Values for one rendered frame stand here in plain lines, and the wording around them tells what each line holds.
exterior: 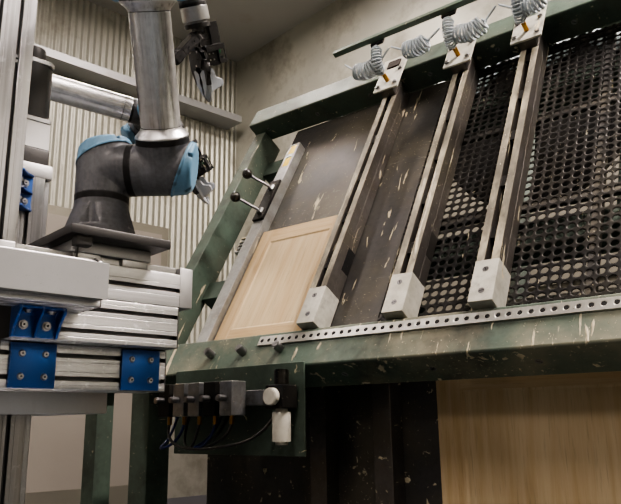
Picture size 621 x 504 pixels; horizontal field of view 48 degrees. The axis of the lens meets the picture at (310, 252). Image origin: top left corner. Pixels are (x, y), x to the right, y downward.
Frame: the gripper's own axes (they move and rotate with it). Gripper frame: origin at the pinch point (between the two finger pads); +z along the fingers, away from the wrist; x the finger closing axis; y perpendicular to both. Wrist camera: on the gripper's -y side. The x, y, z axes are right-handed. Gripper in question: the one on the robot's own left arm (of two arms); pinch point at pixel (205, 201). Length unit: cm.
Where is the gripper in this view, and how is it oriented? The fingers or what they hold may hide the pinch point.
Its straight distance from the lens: 236.4
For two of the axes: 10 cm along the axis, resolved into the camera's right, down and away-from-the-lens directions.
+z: 4.5, 8.7, 1.9
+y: 8.7, -3.7, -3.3
